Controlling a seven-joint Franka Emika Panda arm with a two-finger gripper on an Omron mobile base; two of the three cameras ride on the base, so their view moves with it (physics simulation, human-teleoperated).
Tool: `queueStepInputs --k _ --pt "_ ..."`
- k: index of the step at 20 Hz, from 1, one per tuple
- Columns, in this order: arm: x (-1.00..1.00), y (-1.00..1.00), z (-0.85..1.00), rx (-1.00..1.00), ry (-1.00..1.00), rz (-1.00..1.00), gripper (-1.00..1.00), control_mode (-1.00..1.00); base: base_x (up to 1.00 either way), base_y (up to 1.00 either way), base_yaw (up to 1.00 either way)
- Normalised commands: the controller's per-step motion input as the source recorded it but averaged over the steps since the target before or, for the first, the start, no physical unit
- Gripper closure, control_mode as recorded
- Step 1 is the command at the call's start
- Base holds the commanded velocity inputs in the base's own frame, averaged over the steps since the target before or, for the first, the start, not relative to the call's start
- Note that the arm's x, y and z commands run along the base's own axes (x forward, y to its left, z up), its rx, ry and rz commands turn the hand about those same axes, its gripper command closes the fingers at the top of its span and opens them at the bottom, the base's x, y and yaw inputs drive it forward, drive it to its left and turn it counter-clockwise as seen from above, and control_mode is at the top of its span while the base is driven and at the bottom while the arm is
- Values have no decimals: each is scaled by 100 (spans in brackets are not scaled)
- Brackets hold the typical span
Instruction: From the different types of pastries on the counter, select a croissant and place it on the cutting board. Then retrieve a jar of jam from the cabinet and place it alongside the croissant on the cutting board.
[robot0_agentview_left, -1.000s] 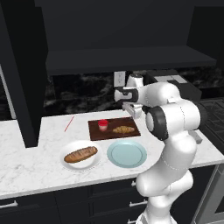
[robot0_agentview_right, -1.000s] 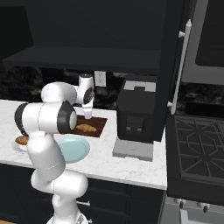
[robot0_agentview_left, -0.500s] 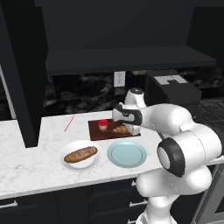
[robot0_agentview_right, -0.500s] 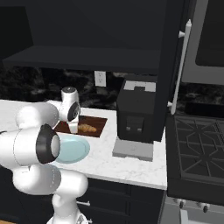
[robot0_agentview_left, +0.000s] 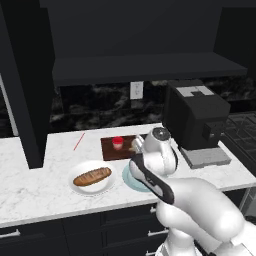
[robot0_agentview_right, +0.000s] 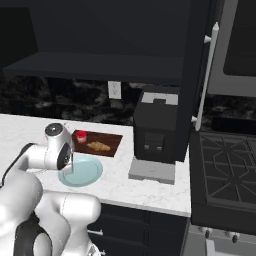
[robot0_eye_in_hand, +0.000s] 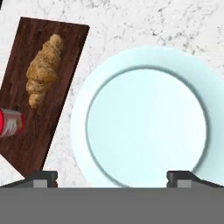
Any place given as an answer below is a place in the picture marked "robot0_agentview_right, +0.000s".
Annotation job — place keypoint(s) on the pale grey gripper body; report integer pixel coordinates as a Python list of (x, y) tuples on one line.
[(68, 169)]

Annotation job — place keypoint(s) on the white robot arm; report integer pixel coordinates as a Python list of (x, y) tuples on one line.
[(53, 210)]

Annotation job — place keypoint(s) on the red jam jar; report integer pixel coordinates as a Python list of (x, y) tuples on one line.
[(81, 136)]

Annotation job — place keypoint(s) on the golden croissant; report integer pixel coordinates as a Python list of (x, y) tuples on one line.
[(98, 146)]

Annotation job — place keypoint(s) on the dark brown cutting board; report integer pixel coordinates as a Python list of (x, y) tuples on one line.
[(111, 142)]

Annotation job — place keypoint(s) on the dark base cabinet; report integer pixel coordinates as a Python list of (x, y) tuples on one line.
[(143, 230)]

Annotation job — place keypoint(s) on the dark open cabinet door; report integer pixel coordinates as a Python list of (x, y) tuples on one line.
[(193, 76)]

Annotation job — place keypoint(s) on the light blue plate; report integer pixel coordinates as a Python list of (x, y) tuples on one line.
[(85, 173)]

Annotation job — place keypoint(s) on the black coffee machine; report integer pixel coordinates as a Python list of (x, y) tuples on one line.
[(155, 133)]

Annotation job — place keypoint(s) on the dark stove knob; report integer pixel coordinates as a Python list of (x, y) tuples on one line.
[(207, 232), (234, 237)]

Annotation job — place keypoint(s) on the black stove with hob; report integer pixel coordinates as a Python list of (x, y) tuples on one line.
[(226, 180)]

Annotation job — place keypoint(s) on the grey microwave oven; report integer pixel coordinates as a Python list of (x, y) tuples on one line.
[(233, 46)]

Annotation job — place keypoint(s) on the white wall socket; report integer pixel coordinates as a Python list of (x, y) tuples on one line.
[(114, 89)]

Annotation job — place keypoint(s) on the dark wall cabinet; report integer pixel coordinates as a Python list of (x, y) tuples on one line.
[(96, 36)]

